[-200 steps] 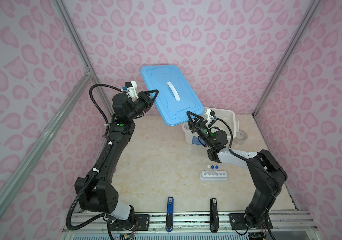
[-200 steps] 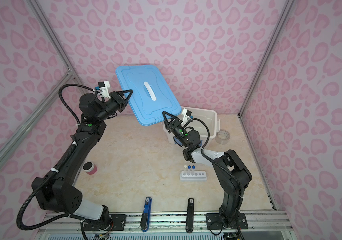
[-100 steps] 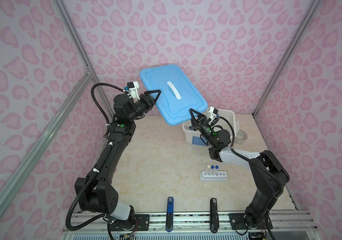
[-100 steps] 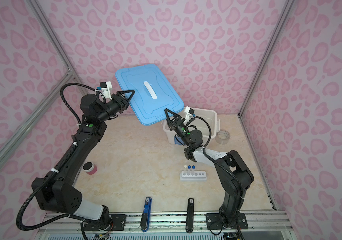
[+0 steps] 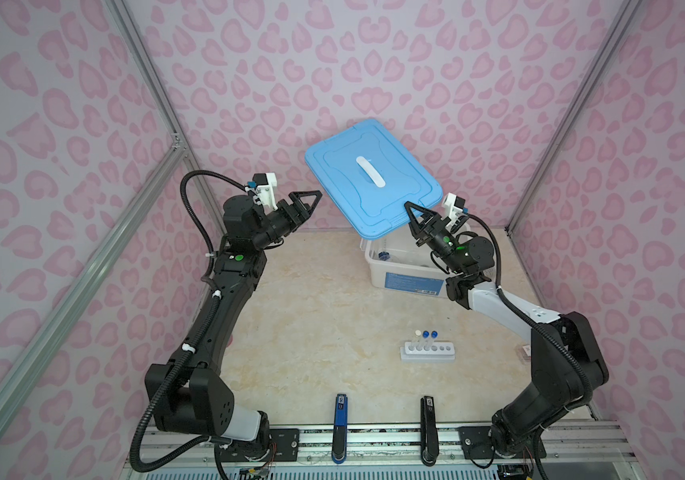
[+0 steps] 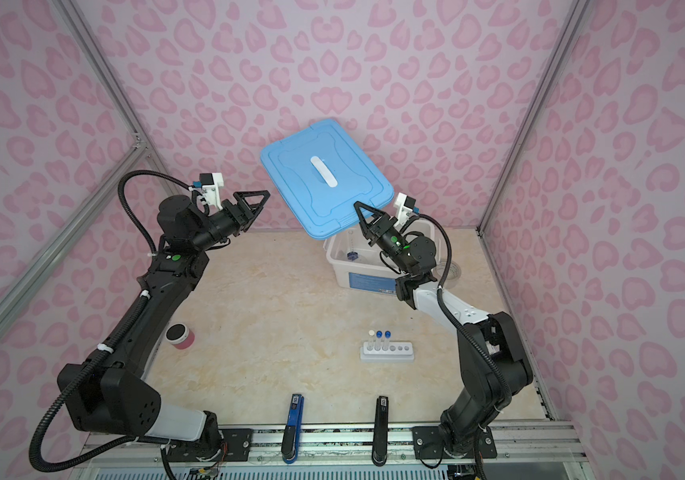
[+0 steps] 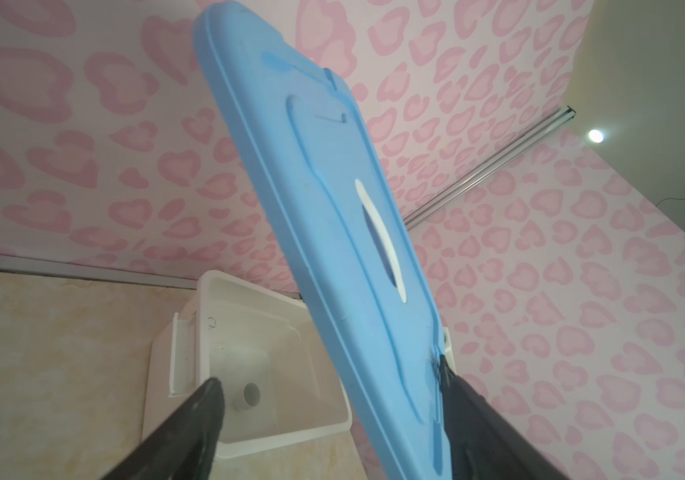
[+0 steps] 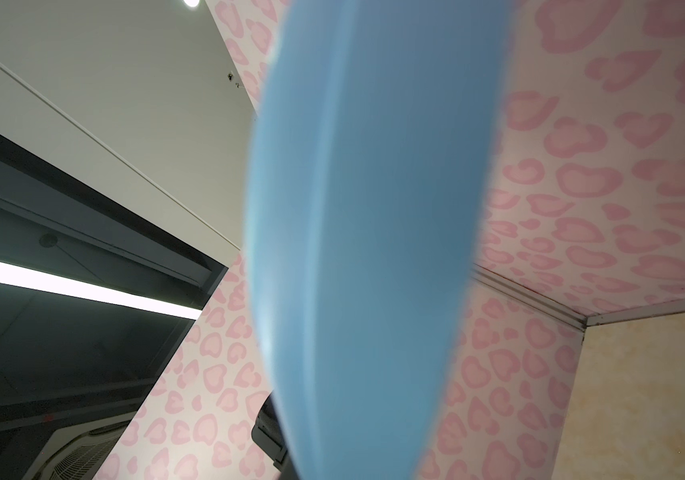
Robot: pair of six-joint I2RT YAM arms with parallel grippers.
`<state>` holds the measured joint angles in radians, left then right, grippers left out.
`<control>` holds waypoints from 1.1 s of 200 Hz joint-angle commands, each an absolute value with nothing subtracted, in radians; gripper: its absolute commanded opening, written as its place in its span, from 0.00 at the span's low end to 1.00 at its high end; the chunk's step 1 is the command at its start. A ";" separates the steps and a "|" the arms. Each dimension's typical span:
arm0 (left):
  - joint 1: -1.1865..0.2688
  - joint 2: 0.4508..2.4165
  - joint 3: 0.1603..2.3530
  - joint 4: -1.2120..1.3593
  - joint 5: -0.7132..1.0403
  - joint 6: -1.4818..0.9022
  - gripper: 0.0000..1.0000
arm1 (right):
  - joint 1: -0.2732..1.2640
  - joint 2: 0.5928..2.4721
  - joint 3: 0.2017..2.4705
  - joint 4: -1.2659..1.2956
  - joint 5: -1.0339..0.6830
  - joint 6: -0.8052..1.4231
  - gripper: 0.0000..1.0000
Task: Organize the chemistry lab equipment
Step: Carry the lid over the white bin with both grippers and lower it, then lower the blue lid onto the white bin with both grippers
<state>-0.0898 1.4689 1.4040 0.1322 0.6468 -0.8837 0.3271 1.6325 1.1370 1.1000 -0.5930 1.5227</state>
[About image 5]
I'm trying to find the white plastic storage bin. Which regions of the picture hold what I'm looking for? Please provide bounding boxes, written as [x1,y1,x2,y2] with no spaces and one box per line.
[359,226,448,299]

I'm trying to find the left black corrugated cable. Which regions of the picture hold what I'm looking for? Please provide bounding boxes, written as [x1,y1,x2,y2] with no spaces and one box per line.
[128,169,254,473]

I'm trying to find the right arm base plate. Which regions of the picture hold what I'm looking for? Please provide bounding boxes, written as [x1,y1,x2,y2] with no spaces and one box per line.
[457,425,547,461]

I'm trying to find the blue plastic bin lid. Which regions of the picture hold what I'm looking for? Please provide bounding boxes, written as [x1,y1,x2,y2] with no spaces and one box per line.
[306,119,443,240]

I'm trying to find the cork stoppered test tube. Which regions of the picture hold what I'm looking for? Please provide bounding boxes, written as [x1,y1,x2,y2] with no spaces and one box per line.
[412,330,423,350]

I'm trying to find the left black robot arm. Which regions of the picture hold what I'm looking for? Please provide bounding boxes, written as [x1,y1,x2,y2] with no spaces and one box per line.
[144,190,322,442]

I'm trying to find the white test tube rack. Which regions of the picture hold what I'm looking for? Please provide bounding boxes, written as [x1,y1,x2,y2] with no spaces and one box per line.
[400,341,456,363]

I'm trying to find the small red labelled box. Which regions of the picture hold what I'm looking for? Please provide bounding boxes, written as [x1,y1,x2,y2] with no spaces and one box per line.
[516,344,531,363]

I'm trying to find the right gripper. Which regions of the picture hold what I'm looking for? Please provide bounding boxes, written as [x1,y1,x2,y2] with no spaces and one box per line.
[404,206,468,277]

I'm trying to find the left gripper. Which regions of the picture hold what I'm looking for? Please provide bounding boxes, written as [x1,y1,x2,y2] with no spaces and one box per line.
[251,191,320,254]

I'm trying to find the blue stapler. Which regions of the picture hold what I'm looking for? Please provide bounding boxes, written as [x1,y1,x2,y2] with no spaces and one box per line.
[332,393,348,465]

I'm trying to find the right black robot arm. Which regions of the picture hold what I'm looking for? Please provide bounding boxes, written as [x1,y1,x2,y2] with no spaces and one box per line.
[404,202,609,457]

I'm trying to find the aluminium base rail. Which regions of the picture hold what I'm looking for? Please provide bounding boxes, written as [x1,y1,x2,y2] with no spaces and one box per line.
[148,419,645,479]

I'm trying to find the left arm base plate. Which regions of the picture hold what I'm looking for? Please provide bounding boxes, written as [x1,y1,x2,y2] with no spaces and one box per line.
[218,428,300,464]

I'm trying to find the black stapler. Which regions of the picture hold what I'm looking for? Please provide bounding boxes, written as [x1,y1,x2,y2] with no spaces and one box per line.
[420,396,439,467]

